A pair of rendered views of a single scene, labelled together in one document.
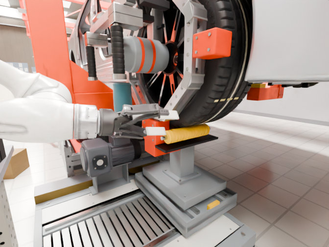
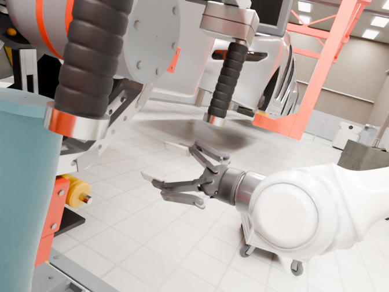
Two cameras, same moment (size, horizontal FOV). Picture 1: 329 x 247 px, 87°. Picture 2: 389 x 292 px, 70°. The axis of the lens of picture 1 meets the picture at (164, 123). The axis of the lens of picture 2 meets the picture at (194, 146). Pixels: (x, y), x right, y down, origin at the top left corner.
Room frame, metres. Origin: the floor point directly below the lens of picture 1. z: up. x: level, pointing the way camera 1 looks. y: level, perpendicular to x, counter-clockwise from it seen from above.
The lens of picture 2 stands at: (0.88, 0.54, 0.81)
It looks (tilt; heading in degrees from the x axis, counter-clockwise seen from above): 12 degrees down; 233
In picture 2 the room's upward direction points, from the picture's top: 18 degrees clockwise
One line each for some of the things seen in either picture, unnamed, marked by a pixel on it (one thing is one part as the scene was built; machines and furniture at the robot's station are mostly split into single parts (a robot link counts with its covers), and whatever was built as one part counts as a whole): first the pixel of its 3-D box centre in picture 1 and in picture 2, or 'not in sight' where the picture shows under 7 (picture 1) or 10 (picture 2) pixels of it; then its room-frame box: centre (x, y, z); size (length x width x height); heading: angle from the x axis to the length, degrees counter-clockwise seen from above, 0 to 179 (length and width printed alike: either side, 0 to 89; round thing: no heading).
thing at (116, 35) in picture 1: (117, 52); (226, 83); (0.55, 0.14, 0.83); 0.04 x 0.04 x 0.16
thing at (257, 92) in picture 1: (264, 86); not in sight; (2.40, -1.34, 0.69); 0.52 x 0.17 x 0.35; 125
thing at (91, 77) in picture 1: (91, 62); (99, 22); (0.83, 0.33, 0.83); 0.04 x 0.04 x 0.16
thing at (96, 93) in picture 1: (113, 89); not in sight; (1.23, 0.36, 0.69); 0.52 x 0.17 x 0.35; 125
